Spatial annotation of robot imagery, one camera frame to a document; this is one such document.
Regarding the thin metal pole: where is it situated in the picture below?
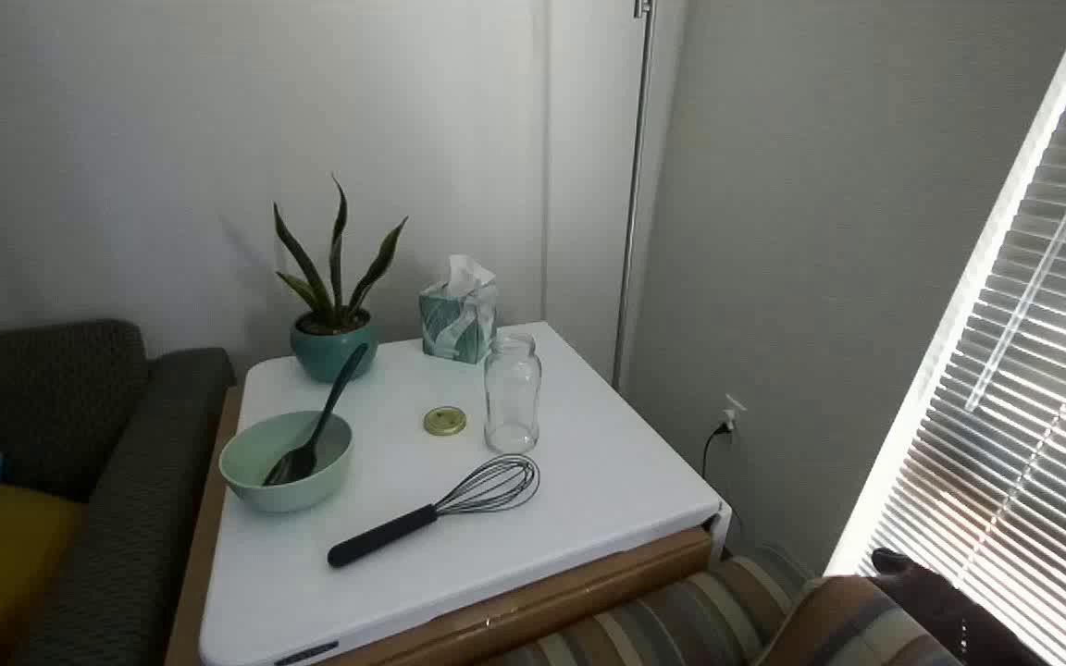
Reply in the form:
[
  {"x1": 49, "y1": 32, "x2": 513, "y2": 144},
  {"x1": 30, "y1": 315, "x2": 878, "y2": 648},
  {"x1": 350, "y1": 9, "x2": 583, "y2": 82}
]
[{"x1": 607, "y1": 0, "x2": 658, "y2": 392}]

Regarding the clear glass jar bottle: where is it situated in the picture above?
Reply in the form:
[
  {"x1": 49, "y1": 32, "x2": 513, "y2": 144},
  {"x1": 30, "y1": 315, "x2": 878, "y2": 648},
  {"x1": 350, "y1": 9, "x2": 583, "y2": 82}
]
[{"x1": 482, "y1": 329, "x2": 547, "y2": 458}]

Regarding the green snake plant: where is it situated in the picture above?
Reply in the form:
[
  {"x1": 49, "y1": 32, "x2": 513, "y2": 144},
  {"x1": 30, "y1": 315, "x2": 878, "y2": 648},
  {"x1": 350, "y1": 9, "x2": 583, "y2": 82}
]
[{"x1": 266, "y1": 172, "x2": 412, "y2": 334}]

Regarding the dark object by blinds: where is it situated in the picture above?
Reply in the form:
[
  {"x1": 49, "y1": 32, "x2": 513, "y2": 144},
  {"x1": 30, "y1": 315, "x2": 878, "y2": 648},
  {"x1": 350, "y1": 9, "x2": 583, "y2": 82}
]
[{"x1": 867, "y1": 543, "x2": 1054, "y2": 666}]

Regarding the striped sofa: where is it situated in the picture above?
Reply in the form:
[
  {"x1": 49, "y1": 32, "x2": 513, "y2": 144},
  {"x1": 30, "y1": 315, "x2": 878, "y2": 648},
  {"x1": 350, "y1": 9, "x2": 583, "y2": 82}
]
[{"x1": 482, "y1": 546, "x2": 969, "y2": 666}]

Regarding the wall outlet with black cable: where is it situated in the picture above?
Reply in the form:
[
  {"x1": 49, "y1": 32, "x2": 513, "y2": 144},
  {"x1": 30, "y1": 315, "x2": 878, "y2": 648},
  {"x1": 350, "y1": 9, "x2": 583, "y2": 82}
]
[{"x1": 694, "y1": 389, "x2": 751, "y2": 487}]

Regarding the black plastic spoon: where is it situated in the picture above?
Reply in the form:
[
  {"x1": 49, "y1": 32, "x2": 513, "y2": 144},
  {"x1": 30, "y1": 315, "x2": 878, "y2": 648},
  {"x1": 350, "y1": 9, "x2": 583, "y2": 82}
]
[{"x1": 257, "y1": 341, "x2": 371, "y2": 487}]

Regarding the dark grey sofa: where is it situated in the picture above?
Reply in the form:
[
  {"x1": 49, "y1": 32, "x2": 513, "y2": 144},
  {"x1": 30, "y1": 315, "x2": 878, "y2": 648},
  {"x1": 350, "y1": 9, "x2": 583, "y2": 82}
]
[{"x1": 0, "y1": 316, "x2": 240, "y2": 666}]

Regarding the teal ceramic plant pot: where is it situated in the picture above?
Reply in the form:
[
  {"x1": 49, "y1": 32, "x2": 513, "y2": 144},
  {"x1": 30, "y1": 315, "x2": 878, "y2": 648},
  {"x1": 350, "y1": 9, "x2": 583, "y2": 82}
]
[{"x1": 286, "y1": 307, "x2": 383, "y2": 389}]

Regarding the black handled wire whisk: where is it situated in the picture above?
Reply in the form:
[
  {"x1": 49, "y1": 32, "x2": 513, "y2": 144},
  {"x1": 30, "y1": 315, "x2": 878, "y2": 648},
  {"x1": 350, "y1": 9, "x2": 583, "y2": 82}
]
[{"x1": 322, "y1": 456, "x2": 544, "y2": 572}]

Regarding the white table board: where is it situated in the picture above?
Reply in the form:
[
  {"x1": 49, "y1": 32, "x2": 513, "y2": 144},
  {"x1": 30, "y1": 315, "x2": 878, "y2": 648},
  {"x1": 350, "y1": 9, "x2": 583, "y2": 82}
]
[{"x1": 196, "y1": 316, "x2": 737, "y2": 666}]

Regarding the gold metal jar lid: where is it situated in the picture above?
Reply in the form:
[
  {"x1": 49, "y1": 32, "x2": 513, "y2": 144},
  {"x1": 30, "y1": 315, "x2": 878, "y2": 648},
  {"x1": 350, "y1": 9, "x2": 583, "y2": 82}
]
[{"x1": 419, "y1": 404, "x2": 468, "y2": 441}]

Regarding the pale green bowl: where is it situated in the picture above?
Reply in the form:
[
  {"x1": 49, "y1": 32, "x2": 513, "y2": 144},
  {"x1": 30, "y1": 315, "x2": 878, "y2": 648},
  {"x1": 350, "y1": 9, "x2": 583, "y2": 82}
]
[{"x1": 214, "y1": 406, "x2": 357, "y2": 519}]

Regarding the wooden table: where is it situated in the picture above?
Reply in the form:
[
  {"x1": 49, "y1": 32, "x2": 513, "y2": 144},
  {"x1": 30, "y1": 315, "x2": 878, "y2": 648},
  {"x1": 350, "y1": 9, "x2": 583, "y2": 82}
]
[{"x1": 157, "y1": 379, "x2": 719, "y2": 666}]

